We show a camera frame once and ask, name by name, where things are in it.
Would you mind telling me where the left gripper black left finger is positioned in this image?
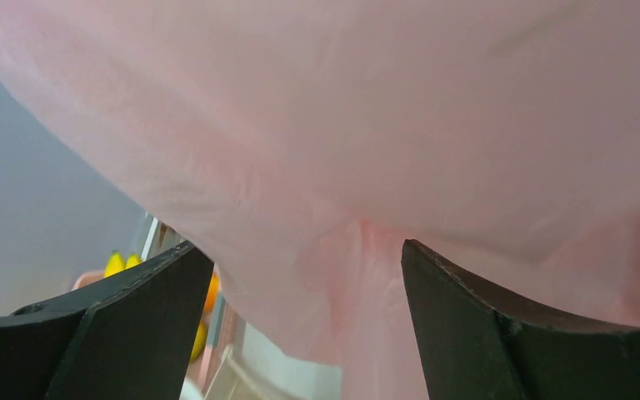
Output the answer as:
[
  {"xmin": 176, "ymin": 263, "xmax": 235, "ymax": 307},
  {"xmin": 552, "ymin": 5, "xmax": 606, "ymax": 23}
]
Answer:
[{"xmin": 0, "ymin": 242, "xmax": 213, "ymax": 399}]

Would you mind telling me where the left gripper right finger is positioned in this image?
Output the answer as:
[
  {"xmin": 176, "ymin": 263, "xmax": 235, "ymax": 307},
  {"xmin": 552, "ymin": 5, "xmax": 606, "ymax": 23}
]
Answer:
[{"xmin": 401, "ymin": 239, "xmax": 640, "ymax": 399}]

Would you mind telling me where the yellow food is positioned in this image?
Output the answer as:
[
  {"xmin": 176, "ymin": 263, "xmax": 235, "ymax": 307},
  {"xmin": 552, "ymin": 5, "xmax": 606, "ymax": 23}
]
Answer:
[{"xmin": 103, "ymin": 252, "xmax": 142, "ymax": 278}]

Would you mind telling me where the orange yellow mango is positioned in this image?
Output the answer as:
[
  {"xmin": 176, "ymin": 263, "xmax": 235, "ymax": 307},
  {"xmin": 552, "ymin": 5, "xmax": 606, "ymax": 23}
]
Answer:
[{"xmin": 203, "ymin": 272, "xmax": 221, "ymax": 314}]

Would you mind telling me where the pink plastic grocery bag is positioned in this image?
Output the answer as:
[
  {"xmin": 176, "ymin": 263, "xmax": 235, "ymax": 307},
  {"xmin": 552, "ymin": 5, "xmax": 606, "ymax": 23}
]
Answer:
[{"xmin": 0, "ymin": 1, "xmax": 640, "ymax": 399}]

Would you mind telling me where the yellow lemon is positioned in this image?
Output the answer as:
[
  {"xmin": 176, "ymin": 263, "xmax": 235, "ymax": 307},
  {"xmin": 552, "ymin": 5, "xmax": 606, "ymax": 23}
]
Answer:
[{"xmin": 189, "ymin": 321, "xmax": 208, "ymax": 364}]

